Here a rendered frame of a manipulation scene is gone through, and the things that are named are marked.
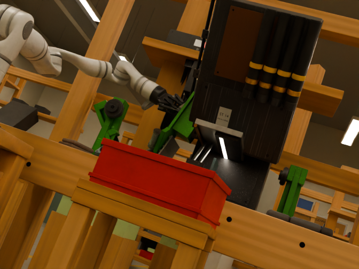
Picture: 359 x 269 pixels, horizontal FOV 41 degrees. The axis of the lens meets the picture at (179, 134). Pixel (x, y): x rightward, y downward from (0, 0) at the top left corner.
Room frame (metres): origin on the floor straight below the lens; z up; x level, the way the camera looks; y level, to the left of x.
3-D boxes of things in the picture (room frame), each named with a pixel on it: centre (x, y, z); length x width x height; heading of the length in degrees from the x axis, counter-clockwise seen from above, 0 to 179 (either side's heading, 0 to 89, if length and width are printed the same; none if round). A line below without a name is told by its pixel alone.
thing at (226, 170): (1.91, -0.24, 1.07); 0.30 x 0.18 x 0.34; 77
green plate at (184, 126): (1.76, -0.01, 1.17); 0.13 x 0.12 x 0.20; 77
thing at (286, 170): (1.85, -0.44, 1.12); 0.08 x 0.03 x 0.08; 167
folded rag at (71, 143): (1.64, 0.32, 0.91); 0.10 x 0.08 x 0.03; 135
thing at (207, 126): (1.69, -0.16, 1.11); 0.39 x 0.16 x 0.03; 167
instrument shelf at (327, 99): (2.06, -0.16, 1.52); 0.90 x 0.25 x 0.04; 77
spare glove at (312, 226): (1.44, -0.43, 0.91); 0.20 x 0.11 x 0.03; 68
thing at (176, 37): (2.08, 0.13, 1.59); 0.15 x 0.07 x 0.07; 77
